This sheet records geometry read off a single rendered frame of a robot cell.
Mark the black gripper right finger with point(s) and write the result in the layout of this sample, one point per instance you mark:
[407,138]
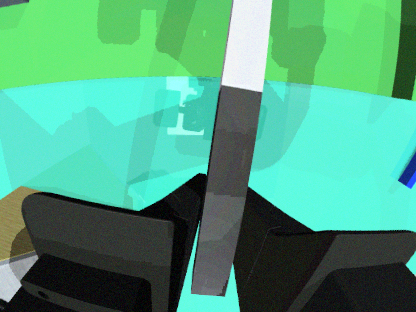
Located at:
[279,262]

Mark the blue putter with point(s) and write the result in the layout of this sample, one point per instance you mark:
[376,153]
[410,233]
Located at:
[408,177]

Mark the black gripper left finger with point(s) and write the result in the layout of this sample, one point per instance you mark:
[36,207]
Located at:
[154,243]

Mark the green flat mat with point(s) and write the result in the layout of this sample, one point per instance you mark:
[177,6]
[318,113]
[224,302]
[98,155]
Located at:
[345,44]

